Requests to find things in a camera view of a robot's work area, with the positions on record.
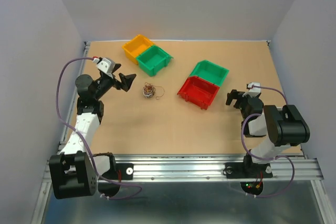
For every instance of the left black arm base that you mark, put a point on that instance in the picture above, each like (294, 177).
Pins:
(123, 171)

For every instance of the green plastic bin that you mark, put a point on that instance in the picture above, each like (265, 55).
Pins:
(153, 60)
(210, 72)

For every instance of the aluminium front rail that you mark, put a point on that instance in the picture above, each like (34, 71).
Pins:
(209, 168)

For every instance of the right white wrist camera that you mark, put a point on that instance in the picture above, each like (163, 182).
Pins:
(253, 89)

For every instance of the yellow plastic bin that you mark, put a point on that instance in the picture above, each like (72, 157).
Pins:
(136, 46)

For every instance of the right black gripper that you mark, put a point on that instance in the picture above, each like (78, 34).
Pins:
(235, 94)

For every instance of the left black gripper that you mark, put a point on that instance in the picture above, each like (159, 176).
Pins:
(126, 81)

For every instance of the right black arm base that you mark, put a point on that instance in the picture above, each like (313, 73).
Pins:
(238, 170)

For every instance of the aluminium rail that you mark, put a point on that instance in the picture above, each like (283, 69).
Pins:
(209, 168)
(79, 66)

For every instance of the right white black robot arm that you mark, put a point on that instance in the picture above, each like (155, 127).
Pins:
(266, 131)

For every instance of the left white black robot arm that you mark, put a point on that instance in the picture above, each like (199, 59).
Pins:
(73, 171)

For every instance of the red plastic bin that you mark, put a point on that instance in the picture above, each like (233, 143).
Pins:
(198, 91)

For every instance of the aluminium left side rail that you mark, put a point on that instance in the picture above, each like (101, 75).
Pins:
(79, 66)

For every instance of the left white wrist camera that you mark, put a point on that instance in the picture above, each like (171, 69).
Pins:
(105, 65)

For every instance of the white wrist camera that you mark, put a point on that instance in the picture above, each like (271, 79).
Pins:
(105, 65)
(253, 89)

